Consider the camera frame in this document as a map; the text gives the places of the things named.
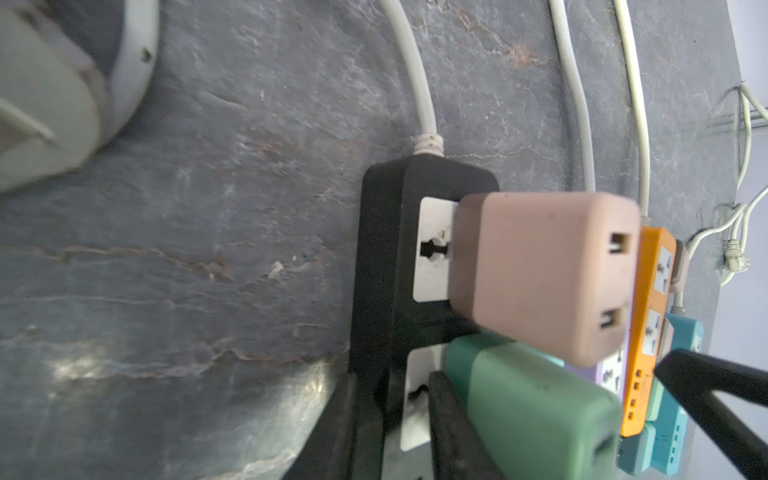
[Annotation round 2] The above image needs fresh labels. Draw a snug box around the teal power strip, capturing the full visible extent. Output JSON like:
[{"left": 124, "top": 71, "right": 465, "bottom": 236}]
[{"left": 650, "top": 313, "right": 704, "bottom": 475}]

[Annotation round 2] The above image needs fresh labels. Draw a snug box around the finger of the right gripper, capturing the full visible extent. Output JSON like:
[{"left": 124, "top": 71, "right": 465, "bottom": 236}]
[{"left": 654, "top": 349, "right": 767, "bottom": 479}]

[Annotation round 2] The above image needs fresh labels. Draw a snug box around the black power strip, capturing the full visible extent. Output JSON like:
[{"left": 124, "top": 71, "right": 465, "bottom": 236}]
[{"left": 349, "top": 154, "right": 499, "bottom": 479}]

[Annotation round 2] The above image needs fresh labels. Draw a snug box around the purple power strip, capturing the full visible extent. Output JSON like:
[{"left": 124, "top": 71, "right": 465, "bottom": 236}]
[{"left": 564, "top": 337, "right": 629, "bottom": 400}]

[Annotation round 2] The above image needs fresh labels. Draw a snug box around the white cable of orange strip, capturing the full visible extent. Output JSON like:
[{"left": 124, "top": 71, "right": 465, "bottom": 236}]
[{"left": 611, "top": 0, "right": 653, "bottom": 227}]

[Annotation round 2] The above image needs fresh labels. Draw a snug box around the orange power strip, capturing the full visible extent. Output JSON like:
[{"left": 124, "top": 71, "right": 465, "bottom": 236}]
[{"left": 620, "top": 226, "right": 676, "bottom": 437}]

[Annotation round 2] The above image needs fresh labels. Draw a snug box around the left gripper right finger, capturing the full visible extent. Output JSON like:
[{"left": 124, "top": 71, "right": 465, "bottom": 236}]
[{"left": 428, "top": 371, "right": 504, "bottom": 480}]

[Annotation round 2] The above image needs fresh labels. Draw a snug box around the pink plug teal strip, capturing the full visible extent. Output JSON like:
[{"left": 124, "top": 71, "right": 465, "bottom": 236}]
[{"left": 670, "top": 239, "right": 690, "bottom": 294}]

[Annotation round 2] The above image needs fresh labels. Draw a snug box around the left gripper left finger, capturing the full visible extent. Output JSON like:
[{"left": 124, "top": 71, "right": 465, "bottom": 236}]
[{"left": 283, "top": 373, "right": 384, "bottom": 480}]

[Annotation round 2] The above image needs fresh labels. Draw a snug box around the white cable of purple strip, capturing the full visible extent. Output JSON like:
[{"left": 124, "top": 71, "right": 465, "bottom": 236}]
[{"left": 547, "top": 0, "right": 598, "bottom": 193}]

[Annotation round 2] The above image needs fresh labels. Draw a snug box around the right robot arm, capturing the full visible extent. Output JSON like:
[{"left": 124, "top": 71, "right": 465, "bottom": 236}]
[{"left": 1, "top": 1, "right": 742, "bottom": 479}]

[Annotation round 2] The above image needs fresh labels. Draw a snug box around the green plug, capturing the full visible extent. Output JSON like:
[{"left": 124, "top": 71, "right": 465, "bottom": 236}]
[
  {"left": 646, "top": 377, "right": 665, "bottom": 422},
  {"left": 443, "top": 333, "right": 622, "bottom": 479}
]

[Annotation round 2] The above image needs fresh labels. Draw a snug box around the white cable of black strip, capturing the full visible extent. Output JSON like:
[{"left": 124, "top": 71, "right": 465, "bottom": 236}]
[{"left": 379, "top": 0, "right": 446, "bottom": 158}]

